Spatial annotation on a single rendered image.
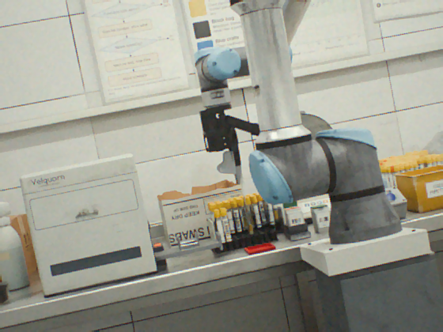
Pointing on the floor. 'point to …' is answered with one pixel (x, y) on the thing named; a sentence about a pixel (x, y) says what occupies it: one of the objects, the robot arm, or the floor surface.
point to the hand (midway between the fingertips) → (240, 178)
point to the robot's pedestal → (384, 297)
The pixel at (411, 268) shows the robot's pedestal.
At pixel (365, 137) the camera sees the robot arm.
